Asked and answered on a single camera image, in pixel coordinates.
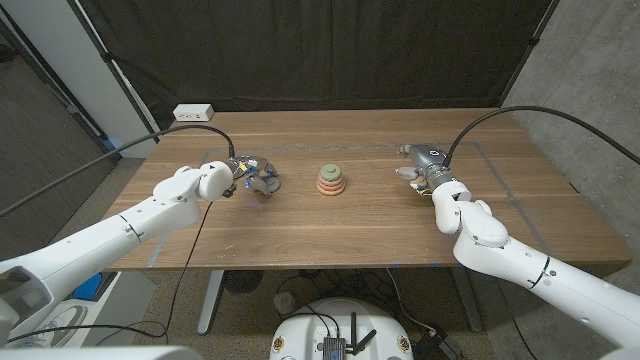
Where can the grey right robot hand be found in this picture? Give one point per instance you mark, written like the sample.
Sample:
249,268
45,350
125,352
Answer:
430,156

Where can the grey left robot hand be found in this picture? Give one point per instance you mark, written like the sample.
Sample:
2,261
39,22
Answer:
252,164

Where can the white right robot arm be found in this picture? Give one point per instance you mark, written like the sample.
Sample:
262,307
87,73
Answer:
500,245

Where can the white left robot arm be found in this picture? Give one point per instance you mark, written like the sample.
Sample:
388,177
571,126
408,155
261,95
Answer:
150,215

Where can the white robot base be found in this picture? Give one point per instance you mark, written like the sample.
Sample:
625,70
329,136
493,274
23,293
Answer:
300,330

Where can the blue left wrist clip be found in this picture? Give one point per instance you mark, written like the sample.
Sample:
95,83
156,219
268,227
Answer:
244,169

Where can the white power outlet box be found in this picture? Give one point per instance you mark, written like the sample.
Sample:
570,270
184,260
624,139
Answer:
193,112

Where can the black round floor fan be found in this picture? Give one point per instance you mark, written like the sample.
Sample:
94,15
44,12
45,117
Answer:
242,280

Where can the black backdrop cloth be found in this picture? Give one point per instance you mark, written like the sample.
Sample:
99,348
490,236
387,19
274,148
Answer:
320,50

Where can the grey round floor object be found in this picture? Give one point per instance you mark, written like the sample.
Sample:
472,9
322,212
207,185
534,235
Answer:
285,302

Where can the white table leg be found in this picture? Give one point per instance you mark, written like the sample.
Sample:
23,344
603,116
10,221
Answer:
210,305

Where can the black backdrop stand pole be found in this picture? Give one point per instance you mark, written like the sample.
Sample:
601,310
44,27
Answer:
115,75
530,45

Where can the grey table leg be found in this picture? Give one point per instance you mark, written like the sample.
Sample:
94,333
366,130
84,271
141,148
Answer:
467,305

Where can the black floor power strip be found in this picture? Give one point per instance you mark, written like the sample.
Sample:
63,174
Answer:
430,345

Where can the grey router with antennas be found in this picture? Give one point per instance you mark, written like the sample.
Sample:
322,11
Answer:
334,346

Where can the blue and grey shoe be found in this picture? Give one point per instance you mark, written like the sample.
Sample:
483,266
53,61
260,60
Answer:
88,289

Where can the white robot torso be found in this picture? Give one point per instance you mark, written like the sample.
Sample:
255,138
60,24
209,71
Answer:
100,354

